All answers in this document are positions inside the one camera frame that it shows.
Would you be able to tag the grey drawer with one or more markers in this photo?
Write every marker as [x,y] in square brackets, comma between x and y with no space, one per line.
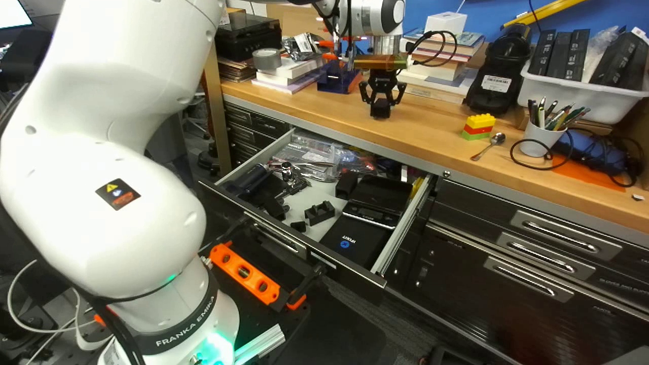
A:
[274,195]

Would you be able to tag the blue black power tool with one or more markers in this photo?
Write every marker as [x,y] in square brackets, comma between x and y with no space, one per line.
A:
[592,151]

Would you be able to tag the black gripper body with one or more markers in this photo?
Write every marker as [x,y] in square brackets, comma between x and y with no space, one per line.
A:
[381,83]

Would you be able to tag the metal spoon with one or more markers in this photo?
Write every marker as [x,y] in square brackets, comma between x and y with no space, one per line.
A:
[494,140]

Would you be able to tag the stack of books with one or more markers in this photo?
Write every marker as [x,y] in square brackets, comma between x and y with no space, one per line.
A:
[442,61]

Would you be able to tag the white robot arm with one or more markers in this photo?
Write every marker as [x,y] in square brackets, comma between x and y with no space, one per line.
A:
[76,179]

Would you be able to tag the white plastic bin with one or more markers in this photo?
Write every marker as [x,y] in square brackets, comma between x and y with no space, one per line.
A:
[603,105]

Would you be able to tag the black drawer cabinet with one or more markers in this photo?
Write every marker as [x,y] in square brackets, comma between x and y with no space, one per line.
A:
[535,287]

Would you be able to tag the black box blue logo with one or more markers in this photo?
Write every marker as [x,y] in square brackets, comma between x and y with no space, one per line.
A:
[354,240]

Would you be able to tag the coloured toy brick stack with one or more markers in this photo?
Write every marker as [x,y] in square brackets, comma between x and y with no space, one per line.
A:
[476,127]

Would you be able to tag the black bracket piece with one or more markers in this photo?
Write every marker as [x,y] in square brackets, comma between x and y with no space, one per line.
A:
[317,213]

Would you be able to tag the yellow ruler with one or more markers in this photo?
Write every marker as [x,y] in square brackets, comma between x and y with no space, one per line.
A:
[540,14]

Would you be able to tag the black device with label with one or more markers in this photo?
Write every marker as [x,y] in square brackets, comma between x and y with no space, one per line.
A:
[497,83]

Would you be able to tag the black case on left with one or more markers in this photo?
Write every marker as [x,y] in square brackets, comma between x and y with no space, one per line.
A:
[246,34]

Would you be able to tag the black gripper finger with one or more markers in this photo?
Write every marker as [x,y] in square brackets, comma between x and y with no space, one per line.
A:
[368,95]
[396,95]

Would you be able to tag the grey duct tape roll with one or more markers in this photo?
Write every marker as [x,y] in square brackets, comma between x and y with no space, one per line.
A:
[265,60]

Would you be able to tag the white pen cup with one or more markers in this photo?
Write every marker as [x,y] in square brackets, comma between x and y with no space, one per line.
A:
[538,140]

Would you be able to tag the black square tube block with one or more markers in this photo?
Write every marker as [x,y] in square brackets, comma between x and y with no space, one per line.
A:
[380,108]

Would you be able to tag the plastic bag of tools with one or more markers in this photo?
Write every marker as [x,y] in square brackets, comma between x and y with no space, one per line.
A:
[315,158]

